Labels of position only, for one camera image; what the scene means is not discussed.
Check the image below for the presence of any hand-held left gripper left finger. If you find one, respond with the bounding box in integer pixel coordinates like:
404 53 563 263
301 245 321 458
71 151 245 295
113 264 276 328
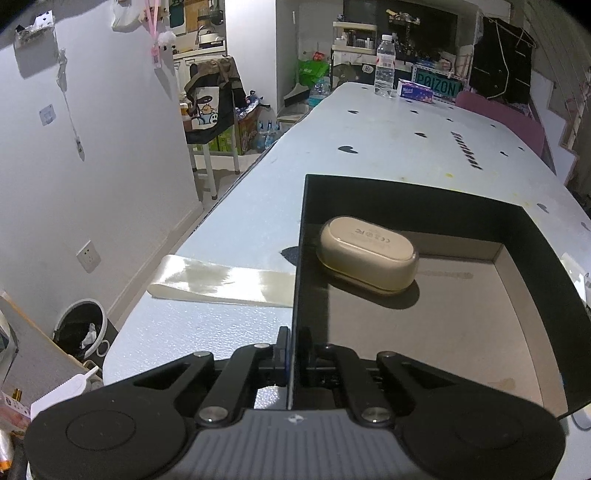
131 327 291 428

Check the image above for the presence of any white wall socket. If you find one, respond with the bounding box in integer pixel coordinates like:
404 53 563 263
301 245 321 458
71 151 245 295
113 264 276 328
76 239 102 273

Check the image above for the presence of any hanging white cable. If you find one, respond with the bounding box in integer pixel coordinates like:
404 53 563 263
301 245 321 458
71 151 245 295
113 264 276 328
56 48 86 161

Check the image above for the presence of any beige earbuds case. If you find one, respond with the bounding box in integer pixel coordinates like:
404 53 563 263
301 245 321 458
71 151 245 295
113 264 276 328
320 216 419 292

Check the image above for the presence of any black cardboard box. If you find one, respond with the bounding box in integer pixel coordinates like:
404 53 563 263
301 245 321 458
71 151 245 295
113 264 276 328
287 174 591 421

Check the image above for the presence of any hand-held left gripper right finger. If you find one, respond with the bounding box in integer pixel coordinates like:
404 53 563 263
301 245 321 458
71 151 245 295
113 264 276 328
300 328 462 425

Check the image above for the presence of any white charger adapter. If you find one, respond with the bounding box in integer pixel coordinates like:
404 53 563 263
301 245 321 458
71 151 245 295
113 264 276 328
561 254 591 308

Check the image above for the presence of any white satin ribbon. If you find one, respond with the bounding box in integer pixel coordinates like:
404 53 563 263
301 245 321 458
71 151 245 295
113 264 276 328
148 254 296 308

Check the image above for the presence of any white serrated plastic knife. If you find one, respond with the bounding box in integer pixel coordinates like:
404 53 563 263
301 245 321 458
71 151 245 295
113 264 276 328
30 367 100 418

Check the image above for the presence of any black trash bin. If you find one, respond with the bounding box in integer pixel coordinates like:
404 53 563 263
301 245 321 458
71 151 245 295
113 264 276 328
52 299 122 361

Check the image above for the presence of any blue tissue pack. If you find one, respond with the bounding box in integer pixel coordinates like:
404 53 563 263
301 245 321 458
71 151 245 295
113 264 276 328
397 78 435 103

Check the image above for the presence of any green plastic bag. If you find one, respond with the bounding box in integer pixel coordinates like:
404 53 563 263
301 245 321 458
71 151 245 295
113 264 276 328
298 58 331 88

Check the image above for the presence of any white shelf rack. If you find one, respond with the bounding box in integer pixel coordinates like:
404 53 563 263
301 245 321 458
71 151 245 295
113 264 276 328
331 21 379 65

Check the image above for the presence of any clear water bottle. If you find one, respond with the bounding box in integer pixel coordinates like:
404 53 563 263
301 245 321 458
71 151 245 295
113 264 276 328
374 33 397 99

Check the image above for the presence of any black hanging garment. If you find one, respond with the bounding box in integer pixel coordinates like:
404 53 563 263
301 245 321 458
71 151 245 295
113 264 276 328
468 16 534 104

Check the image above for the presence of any pack of water bottles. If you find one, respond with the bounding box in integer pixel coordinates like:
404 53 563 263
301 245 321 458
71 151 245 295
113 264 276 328
252 117 283 151

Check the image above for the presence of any pink chair back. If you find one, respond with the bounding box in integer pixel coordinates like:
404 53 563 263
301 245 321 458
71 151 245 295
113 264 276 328
455 91 557 172

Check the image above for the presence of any heart print tablecloth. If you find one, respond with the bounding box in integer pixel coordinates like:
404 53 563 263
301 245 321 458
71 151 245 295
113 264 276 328
102 82 591 435

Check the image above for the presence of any pink lanyard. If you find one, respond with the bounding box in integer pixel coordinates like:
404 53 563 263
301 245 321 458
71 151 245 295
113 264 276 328
144 0 162 70

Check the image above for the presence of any white stool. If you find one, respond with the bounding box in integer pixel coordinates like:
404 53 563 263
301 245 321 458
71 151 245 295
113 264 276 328
187 138 242 201

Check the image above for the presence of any teal license plate sign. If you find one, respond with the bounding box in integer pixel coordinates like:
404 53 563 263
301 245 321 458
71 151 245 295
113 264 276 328
411 65 465 100

